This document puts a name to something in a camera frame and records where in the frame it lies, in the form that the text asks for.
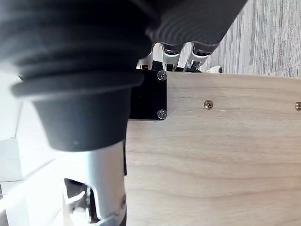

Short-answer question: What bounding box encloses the right robot hand black cloth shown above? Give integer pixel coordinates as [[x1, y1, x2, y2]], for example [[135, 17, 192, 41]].
[[0, 0, 248, 226]]

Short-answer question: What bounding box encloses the white cabinet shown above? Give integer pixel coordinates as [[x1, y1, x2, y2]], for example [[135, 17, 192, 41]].
[[0, 70, 69, 226]]

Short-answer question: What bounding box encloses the black metal bracket plate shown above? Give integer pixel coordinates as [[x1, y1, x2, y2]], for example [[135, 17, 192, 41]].
[[127, 69, 168, 122]]

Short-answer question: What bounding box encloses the light wooden board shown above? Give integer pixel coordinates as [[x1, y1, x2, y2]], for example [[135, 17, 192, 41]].
[[124, 71, 301, 226]]

